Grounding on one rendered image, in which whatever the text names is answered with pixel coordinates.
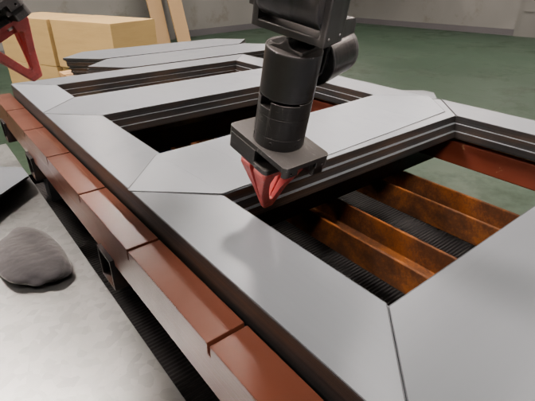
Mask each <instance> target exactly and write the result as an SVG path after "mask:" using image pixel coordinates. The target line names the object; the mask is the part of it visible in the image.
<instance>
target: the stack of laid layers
mask: <svg viewBox="0 0 535 401"><path fill-rule="evenodd" d="M258 68H262V67H260V66H256V65H253V64H247V63H244V62H240V61H237V60H235V61H228V62H222V63H216V64H205V65H199V66H193V67H188V68H176V69H171V70H165V71H158V72H148V73H142V74H135V75H129V76H119V77H112V78H107V79H101V80H89V81H84V82H78V83H72V84H61V85H57V86H59V87H60V88H62V89H64V90H65V91H66V92H68V93H69V94H71V95H73V96H74V97H78V96H84V95H94V94H99V93H104V92H110V91H119V90H124V89H130V88H139V87H145V86H150V85H156V84H164V83H170V82H175V81H181V80H190V79H196V78H201V77H207V76H216V75H221V74H226V73H232V72H242V71H247V70H252V69H258ZM11 87H12V90H13V94H14V98H15V99H16V100H17V101H18V102H19V103H20V104H21V105H22V106H23V107H24V108H25V109H26V110H27V111H28V112H29V113H30V114H31V115H32V116H33V117H34V118H35V119H36V120H38V121H39V122H40V123H41V124H42V125H43V126H44V127H45V128H46V129H47V130H48V131H49V132H50V133H51V134H52V135H53V136H54V137H55V138H56V139H57V140H58V141H59V142H60V143H61V144H62V145H63V146H64V147H65V148H66V149H67V150H68V151H69V152H70V153H71V154H72V155H73V156H74V157H76V158H77V159H78V160H79V161H80V162H81V163H82V164H83V165H84V166H85V167H86V168H87V169H88V170H89V171H90V172H91V173H92V174H93V175H94V176H95V177H96V178H97V179H98V180H99V181H100V182H101V183H102V184H103V185H104V186H105V188H107V189H108V190H109V191H110V192H111V193H112V194H114V195H115V196H116V197H117V198H118V199H119V200H120V201H121V202H122V203H123V204H124V205H125V206H126V207H127V208H128V209H129V210H130V211H131V212H132V213H133V214H134V215H135V216H136V217H137V218H138V219H139V220H140V221H141V222H142V223H143V224H144V225H145V226H146V227H147V228H148V229H149V230H150V231H152V232H153V233H154V234H155V235H156V236H157V237H158V240H161V241H162V242H163V243H164V244H165V245H166V246H167V247H168V248H169V249H170V250H171V251H172V252H173V253H174V254H175V255H176V256H177V257H178V258H179V259H180V260H181V261H182V262H183V263H184V264H185V265H186V266H187V267H188V268H189V269H190V270H191V271H192V272H193V273H194V274H195V275H196V276H197V277H198V278H199V279H200V280H201V281H202V282H203V283H204V284H205V285H206V286H207V287H208V288H209V289H210V290H211V291H212V292H213V293H214V294H215V295H216V296H217V297H218V298H219V299H220V300H221V301H222V302H223V303H224V304H225V305H227V306H228V307H229V308H230V309H231V310H232V311H233V312H234V313H235V314H236V315H237V316H238V317H239V318H240V319H241V320H242V321H243V322H244V326H248V327H249V328H250V329H251V330H252V331H253V332H254V333H255V334H256V335H257V336H258V337H259V338H260V339H261V340H262V341H263V342H265V343H266V344H267V345H268V346H269V347H270V348H271V349H272V350H273V351H274V352H275V353H276V354H277V355H278V356H279V357H280V358H281V359H282V360H283V361H284V362H285V363H286V364H287V365H288V366H289V367H290V368H291V369H292V370H293V371H294V372H295V373H296V374H297V375H298V376H299V377H300V378H301V379H303V380H304V381H305V382H306V383H307V384H308V385H309V386H310V387H311V388H312V389H313V390H314V391H315V392H316V393H317V394H318V395H319V396H320V397H321V398H322V399H323V400H324V401H363V400H362V399H361V398H360V397H359V396H358V395H356V394H355V393H354V392H353V391H352V390H351V389H350V388H349V387H347V386H346V385H345V384H344V383H343V382H342V381H341V380H340V379H339V378H338V377H337V376H336V375H335V374H334V373H332V372H331V371H330V370H329V369H328V368H327V367H326V366H324V365H323V364H322V363H321V362H320V361H319V360H317V359H316V358H315V357H314V356H313V355H312V354H311V353H310V352H308V351H307V350H306V349H305V348H304V347H303V346H302V345H301V344H300V343H299V342H298V341H297V340H296V339H295V338H293V337H292V336H291V335H290V334H289V333H288V332H287V331H285V330H284V329H283V328H282V327H281V326H280V325H279V324H277V323H276V322H275V321H274V320H273V319H272V318H271V317H269V316H268V315H267V314H266V313H265V312H264V311H263V310H262V309H261V308H260V307H259V306H258V305H257V304H256V303H254V302H253V301H252V300H251V299H250V298H249V297H248V296H246V295H245V294H244V293H243V292H242V291H241V290H240V289H238V288H237V287H236V286H235V285H234V284H233V283H232V282H230V281H229V280H228V279H227V278H226V277H225V276H224V275H223V274H222V273H221V272H220V271H219V270H218V269H217V268H215V267H214V266H213V265H212V264H211V263H210V262H209V261H207V260H206V259H205V258H204V257H203V256H202V255H201V254H199V253H198V252H197V251H196V250H195V249H194V248H193V247H191V246H190V245H189V244H188V243H187V242H186V241H185V240H184V239H183V238H182V237H181V236H180V235H179V234H178V233H176V232H175V231H174V230H173V229H172V228H171V227H170V226H168V225H167V224H166V223H165V222H164V221H163V220H162V219H160V218H159V217H158V216H157V215H156V214H155V213H154V212H152V211H151V210H150V209H149V208H148V207H147V206H146V205H145V204H144V203H143V202H142V201H141V200H140V199H139V198H137V197H136V196H135V195H134V194H133V193H132V192H131V191H128V190H127V188H126V187H125V186H124V185H123V184H121V183H120V182H119V181H118V180H117V179H116V178H115V177H113V176H112V175H111V174H110V173H109V172H108V171H107V170H106V169H105V168H104V167H102V165H101V164H100V163H98V162H97V161H96V160H95V159H94V158H93V157H92V156H91V155H89V154H88V153H87V152H86V151H85V150H84V149H83V148H81V147H80V146H79V145H78V144H77V143H76V142H74V141H73V140H72V139H71V138H70V137H69V136H68V135H67V134H66V133H65V132H63V130H62V129H61V128H59V127H58V126H57V125H56V124H55V123H54V122H53V121H52V120H50V119H49V118H48V117H47V116H46V115H45V114H44V113H42V112H41V111H40V110H39V109H38V108H37V107H36V106H34V105H33V104H32V103H31V102H30V101H29V100H28V99H27V98H26V97H24V95H23V94H22V93H20V92H19V91H18V90H17V89H16V88H15V87H14V86H13V85H11ZM259 90H260V87H256V88H248V89H244V90H239V91H231V92H226V93H222V94H217V95H209V96H205V97H201V98H196V99H188V100H183V101H179V102H174V103H166V104H162V105H158V106H153V107H144V108H140V109H136V110H131V111H124V112H119V113H114V114H109V115H104V117H106V118H107V119H109V120H111V121H112V122H113V123H115V124H116V125H118V126H119V127H121V128H123V129H124V130H125V131H127V132H130V131H134V130H141V129H145V128H149V127H156V126H160V125H163V124H167V123H174V122H178V121H182V120H186V119H193V118H196V117H201V116H205V115H211V114H216V113H219V112H223V111H230V110H234V109H238V108H242V107H249V106H252V105H257V103H258V97H259ZM367 96H371V95H370V94H367V93H364V92H360V91H354V90H351V89H348V88H342V87H339V86H335V85H332V84H326V83H324V84H322V85H320V86H316V89H315V94H314V97H315V98H318V99H323V100H326V101H329V102H331V103H336V104H342V103H348V102H350V101H354V100H356V99H361V98H365V97H367ZM434 100H435V101H436V102H437V103H438V104H439V105H440V106H441V107H442V108H443V109H444V110H445V112H443V113H441V114H438V115H435V116H433V117H431V118H428V119H425V120H423V121H420V122H418V123H414V124H412V125H409V126H407V127H403V128H401V129H399V130H395V131H393V132H390V133H388V134H384V135H382V136H380V137H377V138H374V139H371V140H369V141H367V142H363V143H361V144H358V145H356V146H352V147H350V148H347V149H345V150H341V151H339V152H337V153H334V154H331V155H328V156H327V159H326V164H325V165H324V166H323V168H322V172H321V173H316V174H315V175H310V174H309V173H308V172H307V171H305V170H304V169H303V170H302V171H301V172H300V173H299V174H298V175H297V176H296V177H295V178H294V179H293V180H292V181H291V182H290V183H288V184H287V185H286V187H285V188H284V189H283V191H282V192H281V193H280V195H279V196H278V198H277V199H276V200H275V202H274V204H273V205H271V206H269V207H266V208H263V207H262V206H261V205H260V202H259V199H258V197H257V195H256V191H255V190H254V187H253V185H252V184H250V185H246V186H244V187H241V188H239V189H235V190H233V191H231V192H228V193H224V194H206V195H221V196H226V197H227V198H228V199H230V200H231V201H233V202H235V203H236V204H238V205H239V206H240V207H242V208H244V209H245V210H247V211H248V212H250V213H251V214H252V215H254V216H257V215H259V214H261V213H264V212H267V211H269V210H272V209H273V208H277V207H279V206H282V205H284V204H287V203H290V202H292V201H295V200H298V199H299V198H302V197H305V196H308V195H310V194H312V193H316V192H317V191H320V190H322V189H325V188H328V187H330V186H332V185H336V184H338V183H340V182H343V181H346V180H348V179H350V178H352V177H356V176H358V175H361V174H363V173H366V172H369V171H370V170H373V169H376V168H379V167H381V166H383V165H387V164H389V163H391V162H394V161H396V160H399V159H401V158H405V157H407V156H409V155H411V154H414V153H417V152H419V151H421V150H425V149H427V148H429V147H432V146H435V145H437V144H440V143H441V142H445V141H447V140H449V139H452V138H457V139H460V140H463V141H466V142H470V143H474V144H476V145H480V146H485V147H487V148H490V149H493V150H498V151H501V152H504V153H507V154H512V155H514V156H518V157H520V158H525V159H528V160H531V161H534V162H535V136H534V135H531V134H526V133H522V132H519V131H515V130H510V129H506V128H503V127H497V126H494V125H490V124H487V123H481V122H478V121H474V120H471V119H465V118H462V117H458V116H456V115H455V113H454V112H453V111H452V110H451V109H450V108H449V107H448V106H447V105H446V104H445V103H444V102H443V101H442V100H441V99H434Z"/></svg>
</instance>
